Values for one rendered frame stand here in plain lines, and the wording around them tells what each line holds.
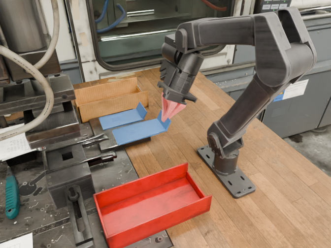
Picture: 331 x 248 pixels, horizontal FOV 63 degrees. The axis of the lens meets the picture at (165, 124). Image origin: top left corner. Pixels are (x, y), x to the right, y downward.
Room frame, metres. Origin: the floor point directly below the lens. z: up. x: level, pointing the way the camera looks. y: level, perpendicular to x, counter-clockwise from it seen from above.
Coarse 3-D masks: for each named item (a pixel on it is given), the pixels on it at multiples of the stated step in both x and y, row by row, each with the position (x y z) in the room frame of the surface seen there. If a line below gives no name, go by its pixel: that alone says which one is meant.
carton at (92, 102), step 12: (108, 84) 0.90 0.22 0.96; (120, 84) 0.92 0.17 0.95; (132, 84) 0.94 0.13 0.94; (84, 96) 0.86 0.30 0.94; (96, 96) 0.88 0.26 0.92; (108, 96) 0.90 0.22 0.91; (120, 96) 0.81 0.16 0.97; (132, 96) 0.82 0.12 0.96; (144, 96) 0.84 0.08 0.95; (84, 108) 0.75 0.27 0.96; (96, 108) 0.77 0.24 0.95; (108, 108) 0.78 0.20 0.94; (120, 108) 0.80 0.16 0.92; (132, 108) 0.82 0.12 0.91; (84, 120) 0.75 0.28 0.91
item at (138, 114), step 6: (138, 108) 0.79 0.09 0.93; (144, 108) 0.76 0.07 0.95; (114, 114) 0.76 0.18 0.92; (120, 114) 0.76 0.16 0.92; (126, 114) 0.76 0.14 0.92; (132, 114) 0.76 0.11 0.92; (138, 114) 0.76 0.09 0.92; (144, 114) 0.74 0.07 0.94; (102, 120) 0.73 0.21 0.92; (108, 120) 0.73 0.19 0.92; (120, 120) 0.73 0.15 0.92; (126, 120) 0.73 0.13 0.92; (132, 120) 0.73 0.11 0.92; (138, 120) 0.73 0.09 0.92; (102, 126) 0.70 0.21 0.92; (108, 126) 0.70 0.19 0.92; (114, 126) 0.70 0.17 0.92
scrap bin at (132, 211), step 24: (168, 168) 0.48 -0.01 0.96; (120, 192) 0.42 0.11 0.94; (144, 192) 0.44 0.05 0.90; (168, 192) 0.44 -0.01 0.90; (192, 192) 0.44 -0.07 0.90; (120, 216) 0.37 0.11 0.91; (144, 216) 0.37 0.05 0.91; (168, 216) 0.35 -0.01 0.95; (192, 216) 0.37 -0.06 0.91; (120, 240) 0.30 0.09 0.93
